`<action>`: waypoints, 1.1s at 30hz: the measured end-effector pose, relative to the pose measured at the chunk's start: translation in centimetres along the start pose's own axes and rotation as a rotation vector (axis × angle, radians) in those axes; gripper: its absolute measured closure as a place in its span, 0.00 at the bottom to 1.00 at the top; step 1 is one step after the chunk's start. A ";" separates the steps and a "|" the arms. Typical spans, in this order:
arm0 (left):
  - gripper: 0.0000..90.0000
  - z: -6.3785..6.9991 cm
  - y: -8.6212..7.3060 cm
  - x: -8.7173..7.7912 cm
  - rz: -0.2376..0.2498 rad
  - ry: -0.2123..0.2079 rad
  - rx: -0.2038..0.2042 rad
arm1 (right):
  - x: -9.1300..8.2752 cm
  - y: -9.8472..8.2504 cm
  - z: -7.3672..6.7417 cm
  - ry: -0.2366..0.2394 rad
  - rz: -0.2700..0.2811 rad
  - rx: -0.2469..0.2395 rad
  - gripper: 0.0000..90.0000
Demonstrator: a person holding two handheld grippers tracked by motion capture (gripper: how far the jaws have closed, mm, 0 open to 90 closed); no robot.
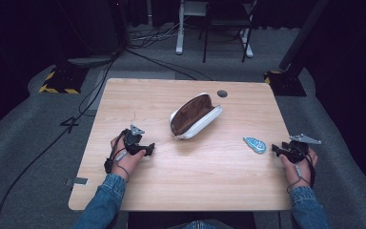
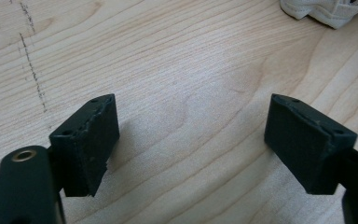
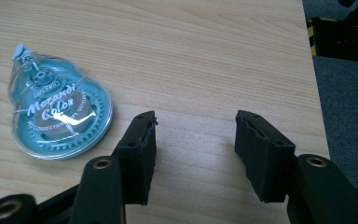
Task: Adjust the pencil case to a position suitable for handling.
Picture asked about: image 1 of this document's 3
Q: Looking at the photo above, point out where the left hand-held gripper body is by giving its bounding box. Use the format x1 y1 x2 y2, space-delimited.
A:
123 124 148 156

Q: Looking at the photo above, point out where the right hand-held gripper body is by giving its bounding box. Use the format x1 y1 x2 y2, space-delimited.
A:
281 133 322 164

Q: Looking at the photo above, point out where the blue oval eraser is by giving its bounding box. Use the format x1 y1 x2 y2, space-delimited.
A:
242 136 267 155

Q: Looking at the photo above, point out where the white pencil case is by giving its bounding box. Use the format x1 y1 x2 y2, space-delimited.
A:
169 92 224 141

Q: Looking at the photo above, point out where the person's right hand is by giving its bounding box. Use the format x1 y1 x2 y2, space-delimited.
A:
279 148 318 189

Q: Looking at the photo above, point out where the person's left hand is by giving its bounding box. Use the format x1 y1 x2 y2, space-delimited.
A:
110 135 147 183

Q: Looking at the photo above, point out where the black yellow striped stand base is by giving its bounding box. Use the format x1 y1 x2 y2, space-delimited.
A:
263 70 308 97
38 65 90 94

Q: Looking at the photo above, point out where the grey tape piece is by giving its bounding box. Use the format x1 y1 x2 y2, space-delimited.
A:
65 177 90 187

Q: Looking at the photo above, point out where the black slanted stand pole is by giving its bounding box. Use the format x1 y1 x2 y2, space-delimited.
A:
277 0 332 72

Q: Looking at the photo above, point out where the black folding chair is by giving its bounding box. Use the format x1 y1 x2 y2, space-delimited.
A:
198 0 259 64

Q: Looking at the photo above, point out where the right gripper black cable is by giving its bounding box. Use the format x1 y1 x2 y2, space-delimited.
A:
286 144 316 194

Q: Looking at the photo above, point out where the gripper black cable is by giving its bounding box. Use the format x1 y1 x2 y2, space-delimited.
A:
104 129 132 183
286 144 316 194

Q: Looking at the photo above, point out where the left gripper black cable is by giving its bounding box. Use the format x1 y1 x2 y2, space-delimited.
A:
104 129 132 183

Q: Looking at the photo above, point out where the black floor cable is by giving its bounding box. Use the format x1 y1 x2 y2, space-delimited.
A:
0 47 122 229

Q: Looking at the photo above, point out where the bundle of floor cables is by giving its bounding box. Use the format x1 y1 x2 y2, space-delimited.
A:
127 22 185 50

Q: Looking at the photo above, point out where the white desk frame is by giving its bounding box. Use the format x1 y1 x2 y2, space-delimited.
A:
174 0 254 59

